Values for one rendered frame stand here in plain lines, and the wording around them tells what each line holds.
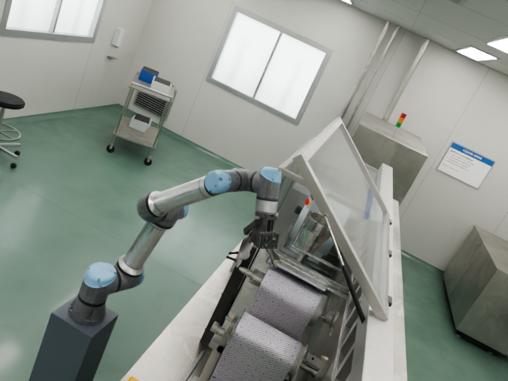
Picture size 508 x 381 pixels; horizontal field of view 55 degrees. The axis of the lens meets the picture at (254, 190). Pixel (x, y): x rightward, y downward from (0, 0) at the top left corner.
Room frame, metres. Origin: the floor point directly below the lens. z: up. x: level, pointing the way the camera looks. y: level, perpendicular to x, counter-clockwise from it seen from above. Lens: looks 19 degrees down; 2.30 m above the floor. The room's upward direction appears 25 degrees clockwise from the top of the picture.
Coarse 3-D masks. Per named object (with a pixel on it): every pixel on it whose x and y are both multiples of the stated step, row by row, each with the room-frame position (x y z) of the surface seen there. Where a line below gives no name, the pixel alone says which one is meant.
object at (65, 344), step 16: (64, 304) 1.67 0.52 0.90; (64, 320) 1.59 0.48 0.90; (112, 320) 1.71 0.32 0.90; (48, 336) 1.59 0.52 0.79; (64, 336) 1.58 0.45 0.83; (80, 336) 1.57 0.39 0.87; (96, 336) 1.60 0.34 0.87; (48, 352) 1.59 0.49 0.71; (64, 352) 1.57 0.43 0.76; (80, 352) 1.56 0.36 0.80; (96, 352) 1.67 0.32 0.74; (48, 368) 1.58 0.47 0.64; (64, 368) 1.57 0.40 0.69; (80, 368) 1.57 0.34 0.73; (96, 368) 1.74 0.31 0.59
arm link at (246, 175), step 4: (236, 168) 1.63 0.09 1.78; (240, 168) 1.63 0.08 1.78; (240, 172) 1.55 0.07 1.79; (244, 172) 1.57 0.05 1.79; (248, 172) 1.58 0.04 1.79; (252, 172) 1.58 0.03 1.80; (244, 176) 1.55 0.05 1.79; (248, 176) 1.57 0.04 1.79; (252, 176) 1.56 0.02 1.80; (244, 180) 1.54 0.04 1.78; (248, 180) 1.56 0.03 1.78; (244, 184) 1.55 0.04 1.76; (248, 184) 1.56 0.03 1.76; (240, 188) 1.54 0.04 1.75; (244, 188) 1.56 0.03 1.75; (248, 188) 1.56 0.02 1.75
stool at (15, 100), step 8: (0, 96) 4.20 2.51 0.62; (8, 96) 4.29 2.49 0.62; (16, 96) 4.37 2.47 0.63; (0, 104) 4.07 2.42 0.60; (8, 104) 4.12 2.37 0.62; (16, 104) 4.17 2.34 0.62; (24, 104) 4.29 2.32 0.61; (0, 112) 4.21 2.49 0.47; (0, 120) 4.21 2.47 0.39; (0, 128) 4.23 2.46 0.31; (8, 136) 4.21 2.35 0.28; (0, 144) 4.27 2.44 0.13; (8, 144) 4.34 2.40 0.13; (16, 144) 4.41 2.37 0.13; (8, 152) 4.19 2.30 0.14; (16, 152) 4.44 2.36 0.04
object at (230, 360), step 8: (224, 352) 1.47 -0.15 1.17; (232, 352) 1.46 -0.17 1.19; (224, 360) 1.46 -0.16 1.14; (232, 360) 1.46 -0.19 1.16; (240, 360) 1.46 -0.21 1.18; (248, 360) 1.45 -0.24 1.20; (216, 368) 1.47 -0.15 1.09; (224, 368) 1.46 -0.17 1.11; (232, 368) 1.46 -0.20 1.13; (240, 368) 1.46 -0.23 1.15; (248, 368) 1.45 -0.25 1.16; (256, 368) 1.45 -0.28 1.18; (264, 368) 1.44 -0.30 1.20; (216, 376) 1.46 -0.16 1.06; (224, 376) 1.46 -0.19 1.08; (232, 376) 1.46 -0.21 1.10; (240, 376) 1.45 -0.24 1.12; (248, 376) 1.45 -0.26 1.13; (256, 376) 1.45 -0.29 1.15; (264, 376) 1.44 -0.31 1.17; (272, 376) 1.44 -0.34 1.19; (280, 376) 1.44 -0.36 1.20
